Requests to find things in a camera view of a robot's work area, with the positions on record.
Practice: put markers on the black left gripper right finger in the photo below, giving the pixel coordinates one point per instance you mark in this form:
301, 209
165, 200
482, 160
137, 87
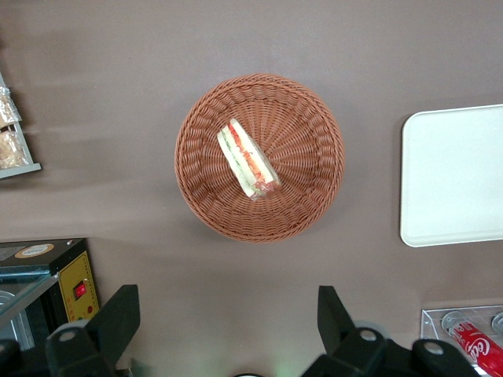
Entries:
342, 337

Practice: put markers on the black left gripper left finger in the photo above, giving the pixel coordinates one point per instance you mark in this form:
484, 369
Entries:
106, 334

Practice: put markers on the triangular sandwich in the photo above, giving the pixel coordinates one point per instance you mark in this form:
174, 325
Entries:
243, 157

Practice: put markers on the brown round wicker basket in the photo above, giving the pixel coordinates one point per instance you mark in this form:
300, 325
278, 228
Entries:
302, 157

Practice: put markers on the white rectangular tray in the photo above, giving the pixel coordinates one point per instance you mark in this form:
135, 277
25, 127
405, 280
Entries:
452, 176

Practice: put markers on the black glass display warmer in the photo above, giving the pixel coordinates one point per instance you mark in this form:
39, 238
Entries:
76, 275

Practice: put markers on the clear acrylic can holder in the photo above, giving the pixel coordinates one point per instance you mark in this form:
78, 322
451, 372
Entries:
430, 322

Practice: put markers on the red Coca-Cola can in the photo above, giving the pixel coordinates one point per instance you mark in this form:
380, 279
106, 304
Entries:
475, 345

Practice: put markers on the grey bread display rack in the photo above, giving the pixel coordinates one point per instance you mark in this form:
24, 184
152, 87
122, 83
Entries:
23, 169

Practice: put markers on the wrapped bread pack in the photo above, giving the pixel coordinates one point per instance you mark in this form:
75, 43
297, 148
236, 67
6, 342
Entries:
12, 149
8, 110

